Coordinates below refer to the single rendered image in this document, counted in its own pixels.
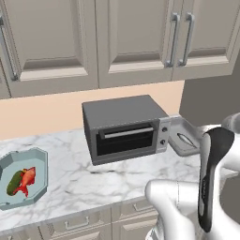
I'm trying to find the grey fish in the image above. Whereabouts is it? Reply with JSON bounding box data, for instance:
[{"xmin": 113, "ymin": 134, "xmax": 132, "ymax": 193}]
[{"xmin": 176, "ymin": 132, "xmax": 198, "ymax": 149}]

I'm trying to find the red fish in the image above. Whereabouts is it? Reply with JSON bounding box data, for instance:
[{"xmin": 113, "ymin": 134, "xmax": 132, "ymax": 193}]
[{"xmin": 12, "ymin": 166, "xmax": 38, "ymax": 199}]

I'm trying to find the green cucumber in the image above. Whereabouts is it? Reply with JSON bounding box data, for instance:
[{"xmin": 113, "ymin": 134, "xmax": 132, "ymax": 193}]
[{"xmin": 6, "ymin": 169, "xmax": 24, "ymax": 197}]

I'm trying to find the grey toaster oven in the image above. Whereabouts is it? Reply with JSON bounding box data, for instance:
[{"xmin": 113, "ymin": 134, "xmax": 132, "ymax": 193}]
[{"xmin": 81, "ymin": 94, "xmax": 173, "ymax": 167}]

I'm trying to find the black glass toaster oven door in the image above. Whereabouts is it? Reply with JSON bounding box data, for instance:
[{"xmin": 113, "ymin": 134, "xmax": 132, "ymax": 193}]
[{"xmin": 95, "ymin": 123, "xmax": 158, "ymax": 158}]

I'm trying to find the dark grey fridge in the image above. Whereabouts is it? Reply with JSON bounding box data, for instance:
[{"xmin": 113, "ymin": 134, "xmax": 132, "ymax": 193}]
[{"xmin": 178, "ymin": 55, "xmax": 240, "ymax": 128}]

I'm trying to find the beige drawer front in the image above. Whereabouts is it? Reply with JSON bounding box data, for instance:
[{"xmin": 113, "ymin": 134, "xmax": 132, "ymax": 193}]
[
  {"xmin": 111, "ymin": 197, "xmax": 159, "ymax": 223},
  {"xmin": 0, "ymin": 225, "xmax": 42, "ymax": 240},
  {"xmin": 39, "ymin": 208, "xmax": 113, "ymax": 240}
]

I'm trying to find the beige base cupboard door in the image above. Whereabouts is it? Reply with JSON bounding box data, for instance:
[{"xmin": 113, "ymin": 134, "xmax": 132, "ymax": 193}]
[{"xmin": 112, "ymin": 217, "xmax": 161, "ymax": 240}]

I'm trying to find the silver toaster oven door handle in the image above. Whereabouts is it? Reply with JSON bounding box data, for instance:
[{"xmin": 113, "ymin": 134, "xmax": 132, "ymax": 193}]
[{"xmin": 98, "ymin": 126, "xmax": 155, "ymax": 140}]

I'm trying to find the beige wall cupboard door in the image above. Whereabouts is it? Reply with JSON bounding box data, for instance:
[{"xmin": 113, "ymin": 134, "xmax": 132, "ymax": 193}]
[
  {"xmin": 0, "ymin": 57, "xmax": 12, "ymax": 100},
  {"xmin": 95, "ymin": 0, "xmax": 185, "ymax": 89},
  {"xmin": 0, "ymin": 0, "xmax": 100, "ymax": 98},
  {"xmin": 171, "ymin": 0, "xmax": 240, "ymax": 82}
]

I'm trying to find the silver drawer handle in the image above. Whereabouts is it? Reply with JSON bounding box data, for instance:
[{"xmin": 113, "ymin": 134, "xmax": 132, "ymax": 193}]
[
  {"xmin": 64, "ymin": 216, "xmax": 90, "ymax": 232},
  {"xmin": 132, "ymin": 202, "xmax": 155, "ymax": 214}
]

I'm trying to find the silver cupboard bar handle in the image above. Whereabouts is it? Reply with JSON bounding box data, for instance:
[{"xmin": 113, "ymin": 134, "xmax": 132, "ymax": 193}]
[
  {"xmin": 178, "ymin": 11, "xmax": 196, "ymax": 68},
  {"xmin": 0, "ymin": 14, "xmax": 19, "ymax": 82},
  {"xmin": 164, "ymin": 12, "xmax": 181, "ymax": 68}
]

